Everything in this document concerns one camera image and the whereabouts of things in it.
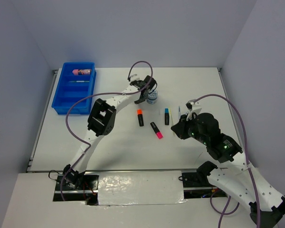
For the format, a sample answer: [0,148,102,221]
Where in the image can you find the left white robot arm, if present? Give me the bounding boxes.
[62,76,157,190]

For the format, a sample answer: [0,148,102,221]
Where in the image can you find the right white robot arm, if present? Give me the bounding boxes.
[171,113,285,228]

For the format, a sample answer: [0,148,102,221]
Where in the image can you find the pink capped pencil tube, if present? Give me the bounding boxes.
[72,69,92,76]

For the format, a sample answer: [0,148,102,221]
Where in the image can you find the black metal base rail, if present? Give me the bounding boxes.
[48,170,226,206]

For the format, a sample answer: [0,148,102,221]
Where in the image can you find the blue plastic compartment bin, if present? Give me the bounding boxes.
[52,62,96,115]

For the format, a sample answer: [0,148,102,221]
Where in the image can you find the orange capped black highlighter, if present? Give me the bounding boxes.
[137,109,144,127]

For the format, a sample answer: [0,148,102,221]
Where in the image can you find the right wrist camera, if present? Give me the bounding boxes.
[186,100,202,121]

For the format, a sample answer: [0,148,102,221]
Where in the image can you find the green gel pen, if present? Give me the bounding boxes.
[69,80,90,83]

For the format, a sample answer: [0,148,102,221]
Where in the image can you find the blue paint jar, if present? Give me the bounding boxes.
[147,90,158,105]

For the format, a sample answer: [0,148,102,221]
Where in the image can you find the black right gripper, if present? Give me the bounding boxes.
[171,112,209,144]

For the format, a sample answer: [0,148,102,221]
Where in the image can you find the yellow thin pen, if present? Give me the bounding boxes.
[168,108,175,137]

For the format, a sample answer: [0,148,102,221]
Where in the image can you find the blue capped black highlighter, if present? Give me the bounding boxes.
[164,108,170,125]

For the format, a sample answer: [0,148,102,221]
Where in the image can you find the silver foil covered plate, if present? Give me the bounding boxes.
[98,171,186,206]

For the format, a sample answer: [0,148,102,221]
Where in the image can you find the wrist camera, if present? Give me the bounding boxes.
[186,100,202,121]
[127,74,140,82]

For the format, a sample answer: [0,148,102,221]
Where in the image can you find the pink capped black highlighter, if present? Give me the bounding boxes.
[150,122,163,139]

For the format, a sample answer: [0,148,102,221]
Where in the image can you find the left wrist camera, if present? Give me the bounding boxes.
[127,74,140,82]

